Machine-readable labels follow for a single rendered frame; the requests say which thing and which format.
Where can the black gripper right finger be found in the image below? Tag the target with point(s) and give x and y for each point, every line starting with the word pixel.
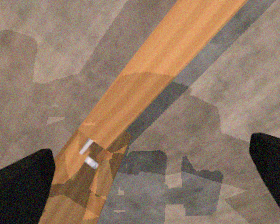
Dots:
pixel 265 152

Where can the light wooden board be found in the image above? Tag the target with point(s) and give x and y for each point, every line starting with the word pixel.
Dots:
pixel 186 29

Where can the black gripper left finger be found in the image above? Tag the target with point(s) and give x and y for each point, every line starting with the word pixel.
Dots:
pixel 25 187

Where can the wooden post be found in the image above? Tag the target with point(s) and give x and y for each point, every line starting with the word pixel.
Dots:
pixel 82 182

